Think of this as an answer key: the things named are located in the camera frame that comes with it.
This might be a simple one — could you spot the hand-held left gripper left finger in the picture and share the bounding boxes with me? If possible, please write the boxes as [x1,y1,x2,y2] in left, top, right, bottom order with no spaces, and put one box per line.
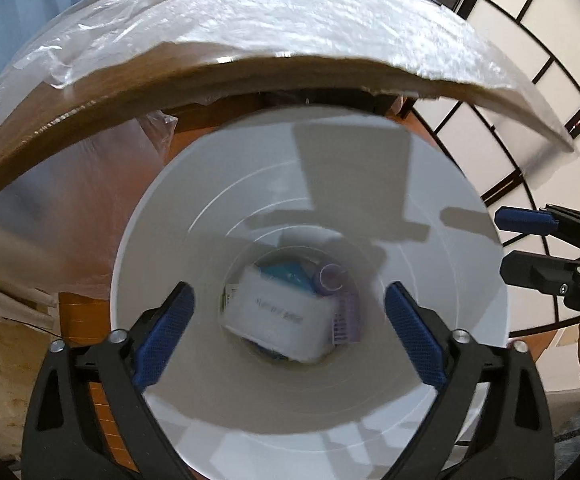
[20,281,196,480]

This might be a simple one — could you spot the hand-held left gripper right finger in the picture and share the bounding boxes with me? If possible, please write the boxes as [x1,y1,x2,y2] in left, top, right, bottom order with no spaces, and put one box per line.
[384,281,556,480]

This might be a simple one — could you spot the wooden table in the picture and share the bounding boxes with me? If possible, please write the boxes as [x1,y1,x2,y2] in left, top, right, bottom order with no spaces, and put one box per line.
[0,52,577,217]

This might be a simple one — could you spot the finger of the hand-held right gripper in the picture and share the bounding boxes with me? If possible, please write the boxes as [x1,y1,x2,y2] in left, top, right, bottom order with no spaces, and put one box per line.
[494,203,580,261]
[500,251,580,307]

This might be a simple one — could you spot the white black-framed folding screen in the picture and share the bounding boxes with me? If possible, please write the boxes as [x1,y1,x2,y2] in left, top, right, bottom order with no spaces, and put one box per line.
[410,0,580,392]

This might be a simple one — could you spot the white round waste bin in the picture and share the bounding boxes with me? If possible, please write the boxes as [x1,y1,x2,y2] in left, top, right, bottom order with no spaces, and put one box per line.
[110,105,513,480]

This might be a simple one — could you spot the blue curtain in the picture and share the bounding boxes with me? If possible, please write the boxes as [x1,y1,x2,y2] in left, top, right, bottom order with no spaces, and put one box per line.
[0,0,89,111]

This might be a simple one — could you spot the beige curtain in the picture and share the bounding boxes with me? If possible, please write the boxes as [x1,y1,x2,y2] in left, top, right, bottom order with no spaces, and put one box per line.
[0,274,59,332]

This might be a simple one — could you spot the white packet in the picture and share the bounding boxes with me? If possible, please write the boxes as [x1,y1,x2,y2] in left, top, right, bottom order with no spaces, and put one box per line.
[222,265,341,363]

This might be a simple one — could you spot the blue plastic bag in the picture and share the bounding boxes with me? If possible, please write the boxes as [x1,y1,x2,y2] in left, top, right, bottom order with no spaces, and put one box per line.
[255,259,321,293]

